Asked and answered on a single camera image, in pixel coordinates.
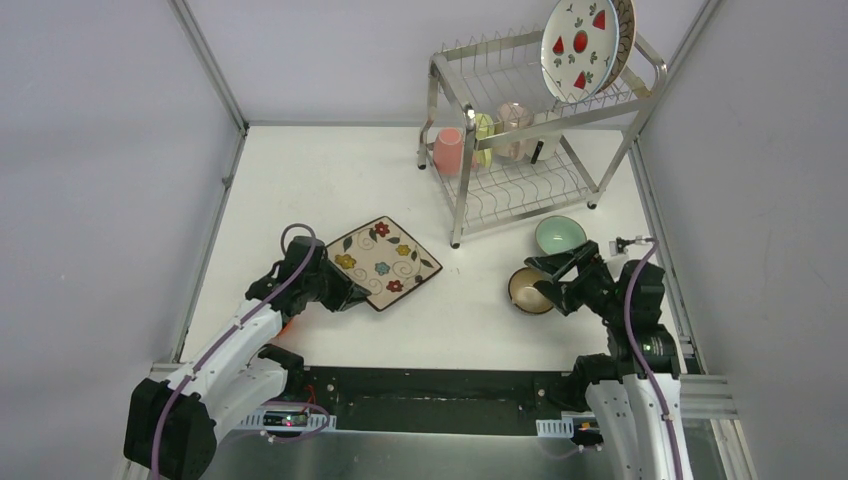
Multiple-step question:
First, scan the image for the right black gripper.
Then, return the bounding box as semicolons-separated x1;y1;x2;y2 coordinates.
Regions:
523;239;626;323

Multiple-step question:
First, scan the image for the square floral plate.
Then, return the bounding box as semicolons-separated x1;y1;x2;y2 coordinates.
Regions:
327;216;442;312

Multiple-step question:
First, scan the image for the mint green bowl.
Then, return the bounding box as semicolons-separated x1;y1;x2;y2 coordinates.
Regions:
534;215;588;255

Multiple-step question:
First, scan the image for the white ribbed mug black handle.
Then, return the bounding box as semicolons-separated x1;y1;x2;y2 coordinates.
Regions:
529;112;562;164

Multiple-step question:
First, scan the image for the pink cup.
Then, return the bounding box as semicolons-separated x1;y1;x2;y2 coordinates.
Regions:
433;127;464;176

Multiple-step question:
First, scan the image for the pale yellow mug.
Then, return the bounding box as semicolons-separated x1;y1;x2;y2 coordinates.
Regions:
472;113;496;169

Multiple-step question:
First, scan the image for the watermelon pattern round plate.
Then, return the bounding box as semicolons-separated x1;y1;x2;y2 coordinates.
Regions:
540;0;619;104

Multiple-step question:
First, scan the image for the brown rim petal pattern plate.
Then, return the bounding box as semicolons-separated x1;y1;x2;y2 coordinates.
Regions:
601;0;636;91

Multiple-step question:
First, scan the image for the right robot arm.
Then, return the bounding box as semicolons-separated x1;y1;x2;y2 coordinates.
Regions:
524;237;693;479

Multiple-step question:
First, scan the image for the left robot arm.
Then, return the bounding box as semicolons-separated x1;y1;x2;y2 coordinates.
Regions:
123;236;370;479

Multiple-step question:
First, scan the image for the steel two-tier dish rack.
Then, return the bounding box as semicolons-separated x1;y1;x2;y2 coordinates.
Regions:
417;30;670;249

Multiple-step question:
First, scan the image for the dark patterned cream bowl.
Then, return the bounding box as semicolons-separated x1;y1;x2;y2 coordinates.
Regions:
508;267;554;315

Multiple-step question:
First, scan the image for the orange plastic bowl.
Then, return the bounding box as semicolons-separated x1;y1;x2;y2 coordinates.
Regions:
277;319;294;336

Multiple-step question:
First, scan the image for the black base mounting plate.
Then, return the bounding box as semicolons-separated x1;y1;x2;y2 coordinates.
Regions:
261;366;589;436

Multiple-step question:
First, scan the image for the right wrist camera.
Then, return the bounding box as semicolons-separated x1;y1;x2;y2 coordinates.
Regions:
609;236;651;256

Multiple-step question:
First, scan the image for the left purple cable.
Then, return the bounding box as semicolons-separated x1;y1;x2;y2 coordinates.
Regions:
148;223;333;480

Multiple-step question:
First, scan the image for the purple cable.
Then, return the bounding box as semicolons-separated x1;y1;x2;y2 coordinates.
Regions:
622;238;687;480
148;223;333;480

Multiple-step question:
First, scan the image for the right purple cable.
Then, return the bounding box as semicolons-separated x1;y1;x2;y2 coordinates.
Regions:
622;238;687;480

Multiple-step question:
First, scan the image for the right white cable duct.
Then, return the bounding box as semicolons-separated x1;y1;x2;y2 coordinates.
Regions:
535;417;574;439

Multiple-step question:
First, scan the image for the white cable duct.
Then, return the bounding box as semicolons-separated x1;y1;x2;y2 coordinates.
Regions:
235;410;337;433
535;417;574;439

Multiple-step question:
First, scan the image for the left white cable duct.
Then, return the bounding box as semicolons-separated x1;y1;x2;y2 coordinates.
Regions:
235;410;337;433

